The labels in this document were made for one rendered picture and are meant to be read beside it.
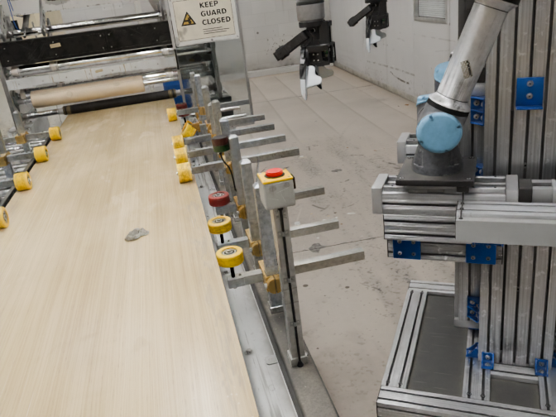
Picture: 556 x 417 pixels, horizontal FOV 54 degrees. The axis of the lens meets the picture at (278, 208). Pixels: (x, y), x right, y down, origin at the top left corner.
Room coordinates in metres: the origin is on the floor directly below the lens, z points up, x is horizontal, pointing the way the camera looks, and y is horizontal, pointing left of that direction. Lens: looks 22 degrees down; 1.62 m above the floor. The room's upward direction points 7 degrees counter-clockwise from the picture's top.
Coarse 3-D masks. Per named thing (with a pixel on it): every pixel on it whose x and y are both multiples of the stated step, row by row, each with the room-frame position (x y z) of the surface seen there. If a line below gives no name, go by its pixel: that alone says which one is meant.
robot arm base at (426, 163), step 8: (416, 152) 1.59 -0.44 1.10; (424, 152) 1.55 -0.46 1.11; (432, 152) 1.54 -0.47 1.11; (448, 152) 1.53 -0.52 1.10; (456, 152) 1.54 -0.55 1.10; (416, 160) 1.58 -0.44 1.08; (424, 160) 1.54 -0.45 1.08; (432, 160) 1.53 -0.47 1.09; (440, 160) 1.52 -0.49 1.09; (448, 160) 1.52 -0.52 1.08; (456, 160) 1.53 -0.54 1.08; (416, 168) 1.56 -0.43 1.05; (424, 168) 1.54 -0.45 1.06; (432, 168) 1.52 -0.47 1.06; (440, 168) 1.51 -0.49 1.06; (448, 168) 1.51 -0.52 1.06; (456, 168) 1.52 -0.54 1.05
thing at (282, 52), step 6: (300, 36) 1.54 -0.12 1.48; (306, 36) 1.54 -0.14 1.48; (288, 42) 1.56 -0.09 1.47; (294, 42) 1.55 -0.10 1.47; (300, 42) 1.54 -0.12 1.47; (282, 48) 1.56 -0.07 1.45; (288, 48) 1.56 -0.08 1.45; (294, 48) 1.55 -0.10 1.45; (276, 54) 1.57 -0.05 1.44; (282, 54) 1.56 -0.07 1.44; (288, 54) 1.58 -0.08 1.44
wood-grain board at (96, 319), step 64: (64, 128) 3.61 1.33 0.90; (128, 128) 3.35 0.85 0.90; (64, 192) 2.25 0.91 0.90; (128, 192) 2.14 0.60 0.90; (192, 192) 2.04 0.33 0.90; (0, 256) 1.65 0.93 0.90; (64, 256) 1.58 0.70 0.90; (128, 256) 1.52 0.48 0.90; (192, 256) 1.47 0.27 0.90; (0, 320) 1.24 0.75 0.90; (64, 320) 1.20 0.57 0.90; (128, 320) 1.16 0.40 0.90; (192, 320) 1.12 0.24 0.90; (0, 384) 0.97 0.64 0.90; (64, 384) 0.95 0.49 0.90; (128, 384) 0.92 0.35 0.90; (192, 384) 0.89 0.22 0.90
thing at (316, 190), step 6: (318, 186) 2.03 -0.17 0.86; (300, 192) 2.00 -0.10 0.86; (306, 192) 2.00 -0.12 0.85; (312, 192) 2.00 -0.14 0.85; (318, 192) 2.01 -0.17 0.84; (324, 192) 2.01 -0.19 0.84; (300, 198) 2.00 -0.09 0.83; (228, 204) 1.96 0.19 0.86; (234, 204) 1.95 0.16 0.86; (216, 210) 1.94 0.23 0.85; (222, 210) 1.94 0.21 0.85; (228, 210) 1.95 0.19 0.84; (234, 210) 1.95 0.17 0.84
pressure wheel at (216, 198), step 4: (216, 192) 1.99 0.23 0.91; (220, 192) 1.98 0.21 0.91; (224, 192) 1.97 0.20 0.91; (208, 196) 1.95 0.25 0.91; (212, 196) 1.95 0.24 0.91; (216, 196) 1.95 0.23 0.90; (220, 196) 1.93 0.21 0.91; (224, 196) 1.93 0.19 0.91; (228, 196) 1.95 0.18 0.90; (208, 200) 1.95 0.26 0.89; (212, 200) 1.92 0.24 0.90; (216, 200) 1.92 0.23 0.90; (220, 200) 1.92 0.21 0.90; (224, 200) 1.92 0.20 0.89; (228, 200) 1.94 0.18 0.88; (212, 204) 1.93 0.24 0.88; (216, 204) 1.92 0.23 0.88; (220, 204) 1.92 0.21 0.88; (224, 204) 1.92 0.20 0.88
